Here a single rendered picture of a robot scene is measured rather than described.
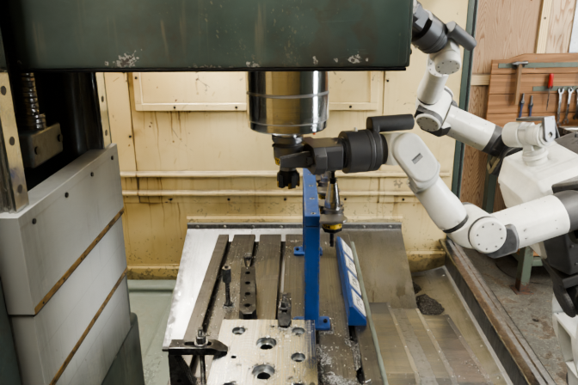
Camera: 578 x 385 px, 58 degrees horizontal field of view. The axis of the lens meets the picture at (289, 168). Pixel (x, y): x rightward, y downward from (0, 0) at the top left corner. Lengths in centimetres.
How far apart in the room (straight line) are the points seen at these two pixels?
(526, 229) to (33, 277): 97
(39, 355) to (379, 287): 129
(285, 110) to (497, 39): 306
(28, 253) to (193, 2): 49
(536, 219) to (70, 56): 97
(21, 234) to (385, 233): 155
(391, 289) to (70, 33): 147
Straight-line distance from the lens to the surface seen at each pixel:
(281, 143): 99
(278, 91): 92
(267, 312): 154
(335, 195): 136
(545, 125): 142
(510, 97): 390
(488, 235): 117
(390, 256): 211
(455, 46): 143
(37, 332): 103
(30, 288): 98
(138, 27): 90
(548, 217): 125
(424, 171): 108
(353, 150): 103
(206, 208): 218
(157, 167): 216
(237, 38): 87
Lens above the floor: 173
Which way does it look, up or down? 17 degrees down
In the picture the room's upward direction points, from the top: straight up
